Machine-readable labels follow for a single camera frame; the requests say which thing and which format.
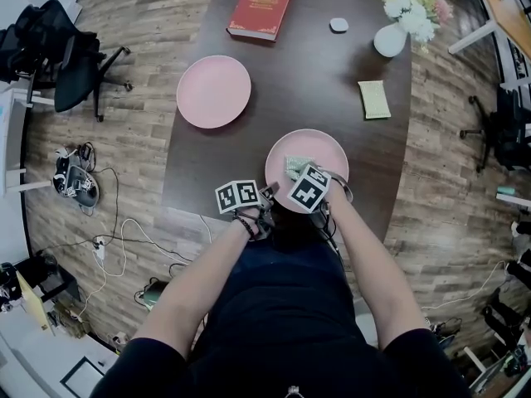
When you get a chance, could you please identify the green patterned sponge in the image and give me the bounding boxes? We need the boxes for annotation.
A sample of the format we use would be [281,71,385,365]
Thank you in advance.
[284,153,315,180]

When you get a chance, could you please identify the yellow board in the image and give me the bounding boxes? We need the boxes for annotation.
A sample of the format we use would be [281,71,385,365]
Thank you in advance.
[15,271,55,335]

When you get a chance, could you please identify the person's right forearm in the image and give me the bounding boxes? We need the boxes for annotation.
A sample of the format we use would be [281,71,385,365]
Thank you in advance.
[327,191,428,350]

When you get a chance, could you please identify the black bracelet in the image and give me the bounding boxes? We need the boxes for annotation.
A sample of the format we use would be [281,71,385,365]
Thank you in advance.
[231,213,256,240]

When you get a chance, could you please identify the wooden desk white legs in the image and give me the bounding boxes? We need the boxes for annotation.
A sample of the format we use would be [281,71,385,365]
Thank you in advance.
[431,0,531,61]

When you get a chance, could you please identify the person's black clothing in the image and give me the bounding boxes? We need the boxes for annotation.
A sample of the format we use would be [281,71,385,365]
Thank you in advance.
[89,221,472,398]

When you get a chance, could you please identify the red hardcover book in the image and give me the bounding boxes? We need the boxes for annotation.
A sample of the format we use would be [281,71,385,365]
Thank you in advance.
[226,0,295,43]

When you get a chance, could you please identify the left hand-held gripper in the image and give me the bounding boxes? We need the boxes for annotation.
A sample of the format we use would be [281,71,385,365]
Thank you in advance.
[214,179,281,240]

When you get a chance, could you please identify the black office chair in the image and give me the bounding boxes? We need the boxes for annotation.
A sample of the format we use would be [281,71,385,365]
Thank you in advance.
[459,87,531,173]
[0,0,134,123]

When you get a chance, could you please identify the pink plate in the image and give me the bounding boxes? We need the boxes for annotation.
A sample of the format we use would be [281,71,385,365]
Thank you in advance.
[265,129,350,214]
[176,55,252,130]

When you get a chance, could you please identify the person's left forearm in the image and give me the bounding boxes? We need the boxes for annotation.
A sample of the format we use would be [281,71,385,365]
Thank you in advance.
[134,213,261,360]

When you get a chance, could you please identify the white vase with flowers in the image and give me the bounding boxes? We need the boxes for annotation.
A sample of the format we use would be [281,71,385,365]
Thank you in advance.
[376,0,454,53]

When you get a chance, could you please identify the yellow green sponge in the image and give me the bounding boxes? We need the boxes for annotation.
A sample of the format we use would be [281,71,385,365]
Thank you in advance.
[358,80,392,120]

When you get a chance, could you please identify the white power strip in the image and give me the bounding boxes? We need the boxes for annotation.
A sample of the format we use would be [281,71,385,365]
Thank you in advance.
[91,236,107,263]

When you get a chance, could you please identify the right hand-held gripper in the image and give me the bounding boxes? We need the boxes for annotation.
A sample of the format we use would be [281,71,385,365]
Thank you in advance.
[286,162,353,214]

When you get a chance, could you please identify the grey domed backpack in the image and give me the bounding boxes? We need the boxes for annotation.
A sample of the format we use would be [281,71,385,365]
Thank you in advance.
[51,151,100,209]

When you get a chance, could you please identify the white ceramic vase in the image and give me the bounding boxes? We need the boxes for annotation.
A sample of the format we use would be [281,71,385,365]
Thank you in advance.
[373,22,408,58]

